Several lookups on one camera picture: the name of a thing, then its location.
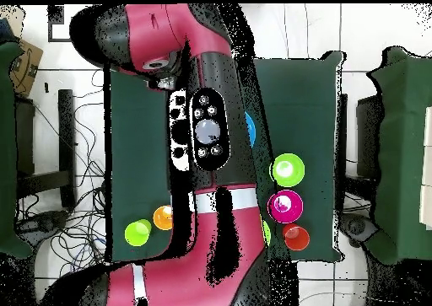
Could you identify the orange cup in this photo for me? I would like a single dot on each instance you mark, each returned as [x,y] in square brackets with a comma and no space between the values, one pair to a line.
[162,218]

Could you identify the dark green table cloth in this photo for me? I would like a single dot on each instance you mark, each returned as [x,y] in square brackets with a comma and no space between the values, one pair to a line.
[303,100]

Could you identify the cardboard box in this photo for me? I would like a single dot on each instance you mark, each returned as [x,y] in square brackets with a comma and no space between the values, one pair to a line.
[25,66]

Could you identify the large green bowl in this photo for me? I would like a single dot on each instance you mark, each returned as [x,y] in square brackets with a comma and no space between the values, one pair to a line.
[267,233]

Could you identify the pink bowl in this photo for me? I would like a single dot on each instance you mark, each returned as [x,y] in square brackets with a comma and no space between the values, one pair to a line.
[290,213]

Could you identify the white box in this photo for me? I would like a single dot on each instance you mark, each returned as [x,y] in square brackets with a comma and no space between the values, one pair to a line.
[427,184]

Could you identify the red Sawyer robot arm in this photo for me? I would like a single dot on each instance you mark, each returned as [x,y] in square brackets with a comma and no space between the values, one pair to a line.
[175,279]

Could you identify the black caster base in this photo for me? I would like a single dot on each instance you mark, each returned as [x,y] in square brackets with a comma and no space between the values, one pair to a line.
[44,221]

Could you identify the black stand frame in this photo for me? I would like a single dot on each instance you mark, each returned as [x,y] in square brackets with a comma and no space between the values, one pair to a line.
[368,134]
[66,134]

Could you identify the grey caster base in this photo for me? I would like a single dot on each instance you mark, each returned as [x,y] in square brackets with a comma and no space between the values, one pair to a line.
[357,226]

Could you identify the green cloth side table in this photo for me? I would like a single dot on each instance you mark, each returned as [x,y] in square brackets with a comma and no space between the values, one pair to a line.
[6,151]
[405,151]

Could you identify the lime yellow cup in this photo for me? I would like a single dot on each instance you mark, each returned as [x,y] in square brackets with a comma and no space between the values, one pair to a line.
[135,235]

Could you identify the red-orange cup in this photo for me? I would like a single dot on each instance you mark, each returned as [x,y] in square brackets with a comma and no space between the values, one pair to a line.
[297,238]

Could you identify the black square frame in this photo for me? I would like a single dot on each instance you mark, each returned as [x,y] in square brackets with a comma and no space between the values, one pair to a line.
[49,33]

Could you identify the blue bowl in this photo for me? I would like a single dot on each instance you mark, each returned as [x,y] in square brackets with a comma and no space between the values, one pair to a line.
[251,130]

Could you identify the small green bowl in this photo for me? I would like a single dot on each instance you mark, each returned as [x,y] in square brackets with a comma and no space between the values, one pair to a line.
[288,176]

